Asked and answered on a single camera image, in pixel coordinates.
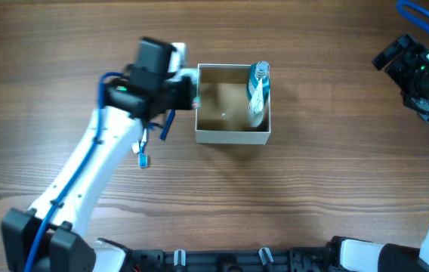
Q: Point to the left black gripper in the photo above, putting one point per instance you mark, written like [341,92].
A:
[183,94]

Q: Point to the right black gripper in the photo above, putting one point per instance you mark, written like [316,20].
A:
[396,63]

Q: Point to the blue disposable razor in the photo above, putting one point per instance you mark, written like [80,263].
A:
[169,120]

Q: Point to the white cosmetic tube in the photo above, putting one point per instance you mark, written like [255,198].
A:
[256,103]

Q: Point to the blue mouthwash bottle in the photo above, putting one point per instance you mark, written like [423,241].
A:
[260,70]

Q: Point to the green white soap packet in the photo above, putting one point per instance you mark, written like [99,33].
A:
[196,102]

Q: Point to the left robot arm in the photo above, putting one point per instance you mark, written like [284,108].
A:
[50,234]

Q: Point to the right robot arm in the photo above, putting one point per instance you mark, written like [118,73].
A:
[379,188]

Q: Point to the small toothpaste tube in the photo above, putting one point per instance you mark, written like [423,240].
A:
[136,147]

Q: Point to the blue white toothbrush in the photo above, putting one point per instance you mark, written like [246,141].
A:
[143,159]

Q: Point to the white cardboard box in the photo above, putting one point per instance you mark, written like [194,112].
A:
[223,115]

